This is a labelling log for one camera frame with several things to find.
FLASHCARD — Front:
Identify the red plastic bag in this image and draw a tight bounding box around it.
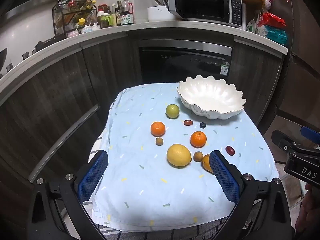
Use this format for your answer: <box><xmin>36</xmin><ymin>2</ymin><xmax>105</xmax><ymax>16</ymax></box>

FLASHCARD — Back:
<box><xmin>259</xmin><ymin>12</ymin><xmax>287</xmax><ymax>29</ymax></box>

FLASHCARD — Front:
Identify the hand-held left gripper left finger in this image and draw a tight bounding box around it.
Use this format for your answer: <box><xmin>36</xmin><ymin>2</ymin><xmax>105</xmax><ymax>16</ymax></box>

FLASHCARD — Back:
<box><xmin>26</xmin><ymin>149</ymin><xmax>110</xmax><ymax>240</ymax></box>

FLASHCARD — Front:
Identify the white kettle appliance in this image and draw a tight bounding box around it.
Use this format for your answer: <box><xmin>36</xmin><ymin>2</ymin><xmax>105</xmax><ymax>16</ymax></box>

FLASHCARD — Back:
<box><xmin>147</xmin><ymin>0</ymin><xmax>177</xmax><ymax>22</ymax></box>

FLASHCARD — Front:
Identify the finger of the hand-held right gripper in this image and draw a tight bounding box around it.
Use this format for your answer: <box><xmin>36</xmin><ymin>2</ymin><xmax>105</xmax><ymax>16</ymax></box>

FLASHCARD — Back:
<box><xmin>300</xmin><ymin>126</ymin><xmax>320</xmax><ymax>147</ymax></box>
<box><xmin>271</xmin><ymin>129</ymin><xmax>304</xmax><ymax>159</ymax></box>

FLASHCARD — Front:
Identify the black built-in dishwasher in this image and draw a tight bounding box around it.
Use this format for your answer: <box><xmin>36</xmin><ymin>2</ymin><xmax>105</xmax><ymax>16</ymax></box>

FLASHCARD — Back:
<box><xmin>139</xmin><ymin>39</ymin><xmax>233</xmax><ymax>85</ymax></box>

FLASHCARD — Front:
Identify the teal plastic bag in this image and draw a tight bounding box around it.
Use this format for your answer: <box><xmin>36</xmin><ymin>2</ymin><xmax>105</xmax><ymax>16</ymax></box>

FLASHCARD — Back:
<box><xmin>265</xmin><ymin>26</ymin><xmax>288</xmax><ymax>46</ymax></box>

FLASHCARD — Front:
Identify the yellow lemon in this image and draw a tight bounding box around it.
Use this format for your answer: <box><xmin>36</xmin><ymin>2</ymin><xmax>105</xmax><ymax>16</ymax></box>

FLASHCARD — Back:
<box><xmin>166</xmin><ymin>144</ymin><xmax>192</xmax><ymax>167</ymax></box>

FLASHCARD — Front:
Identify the black microwave oven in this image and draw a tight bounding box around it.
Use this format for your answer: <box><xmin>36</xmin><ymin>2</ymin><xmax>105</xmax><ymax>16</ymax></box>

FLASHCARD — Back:
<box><xmin>160</xmin><ymin>0</ymin><xmax>247</xmax><ymax>28</ymax></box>

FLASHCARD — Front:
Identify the grey refrigerator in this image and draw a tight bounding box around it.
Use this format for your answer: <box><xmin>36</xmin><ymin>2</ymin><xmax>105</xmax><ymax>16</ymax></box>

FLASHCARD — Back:
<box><xmin>262</xmin><ymin>0</ymin><xmax>320</xmax><ymax>135</ymax></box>

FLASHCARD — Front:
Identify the white green plastic bag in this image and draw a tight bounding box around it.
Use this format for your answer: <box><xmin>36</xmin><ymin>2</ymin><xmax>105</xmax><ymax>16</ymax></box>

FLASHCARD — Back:
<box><xmin>246</xmin><ymin>12</ymin><xmax>265</xmax><ymax>34</ymax></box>

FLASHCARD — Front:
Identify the large soy sauce bottle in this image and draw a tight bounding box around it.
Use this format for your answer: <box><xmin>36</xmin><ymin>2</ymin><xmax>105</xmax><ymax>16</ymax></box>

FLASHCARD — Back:
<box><xmin>120</xmin><ymin>0</ymin><xmax>134</xmax><ymax>26</ymax></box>

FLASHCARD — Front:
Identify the striped cloth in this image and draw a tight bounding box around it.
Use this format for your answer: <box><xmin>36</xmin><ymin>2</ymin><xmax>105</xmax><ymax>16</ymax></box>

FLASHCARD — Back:
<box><xmin>94</xmin><ymin>216</ymin><xmax>242</xmax><ymax>240</ymax></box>

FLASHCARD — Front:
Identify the green round fruit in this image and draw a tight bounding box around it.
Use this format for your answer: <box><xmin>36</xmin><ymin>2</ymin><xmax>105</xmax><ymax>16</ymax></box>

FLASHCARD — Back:
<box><xmin>165</xmin><ymin>104</ymin><xmax>180</xmax><ymax>119</ymax></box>

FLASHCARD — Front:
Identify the orange tangerine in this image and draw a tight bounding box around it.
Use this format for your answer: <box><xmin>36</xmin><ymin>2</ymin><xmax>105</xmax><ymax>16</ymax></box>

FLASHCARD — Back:
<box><xmin>190</xmin><ymin>131</ymin><xmax>207</xmax><ymax>148</ymax></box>
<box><xmin>150</xmin><ymin>121</ymin><xmax>166</xmax><ymax>137</ymax></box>

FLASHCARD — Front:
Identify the light blue patterned tablecloth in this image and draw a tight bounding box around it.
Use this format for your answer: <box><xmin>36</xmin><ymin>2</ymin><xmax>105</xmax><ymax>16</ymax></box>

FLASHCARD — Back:
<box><xmin>91</xmin><ymin>82</ymin><xmax>279</xmax><ymax>233</ymax></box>

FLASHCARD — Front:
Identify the black wire spice rack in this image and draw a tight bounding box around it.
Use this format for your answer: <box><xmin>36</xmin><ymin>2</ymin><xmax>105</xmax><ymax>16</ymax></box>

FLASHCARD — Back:
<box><xmin>52</xmin><ymin>0</ymin><xmax>98</xmax><ymax>38</ymax></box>

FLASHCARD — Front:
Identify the green lidded oil pitcher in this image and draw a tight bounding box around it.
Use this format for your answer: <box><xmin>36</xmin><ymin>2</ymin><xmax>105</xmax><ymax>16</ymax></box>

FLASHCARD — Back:
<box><xmin>97</xmin><ymin>11</ymin><xmax>113</xmax><ymax>29</ymax></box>

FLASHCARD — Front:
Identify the white scalloped bowl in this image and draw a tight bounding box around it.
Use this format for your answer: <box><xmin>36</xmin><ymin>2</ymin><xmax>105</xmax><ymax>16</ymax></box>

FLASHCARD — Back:
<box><xmin>177</xmin><ymin>75</ymin><xmax>247</xmax><ymax>120</ymax></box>

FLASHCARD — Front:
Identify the small yellow mango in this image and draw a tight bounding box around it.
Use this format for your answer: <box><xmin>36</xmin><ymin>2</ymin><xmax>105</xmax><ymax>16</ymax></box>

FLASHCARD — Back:
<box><xmin>201</xmin><ymin>154</ymin><xmax>215</xmax><ymax>174</ymax></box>

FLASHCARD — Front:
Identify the dark wood cabinet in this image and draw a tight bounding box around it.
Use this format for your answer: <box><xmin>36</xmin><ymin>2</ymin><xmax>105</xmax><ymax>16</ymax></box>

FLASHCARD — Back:
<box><xmin>232</xmin><ymin>42</ymin><xmax>285</xmax><ymax>133</ymax></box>
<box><xmin>0</xmin><ymin>41</ymin><xmax>140</xmax><ymax>183</ymax></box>

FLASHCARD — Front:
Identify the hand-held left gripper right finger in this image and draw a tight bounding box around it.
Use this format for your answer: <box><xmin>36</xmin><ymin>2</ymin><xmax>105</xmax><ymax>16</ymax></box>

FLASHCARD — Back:
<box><xmin>209</xmin><ymin>149</ymin><xmax>296</xmax><ymax>240</ymax></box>

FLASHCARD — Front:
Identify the person's right hand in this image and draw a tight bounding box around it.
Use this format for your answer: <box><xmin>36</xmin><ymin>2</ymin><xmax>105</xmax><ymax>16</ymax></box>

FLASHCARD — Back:
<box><xmin>295</xmin><ymin>184</ymin><xmax>320</xmax><ymax>238</ymax></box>

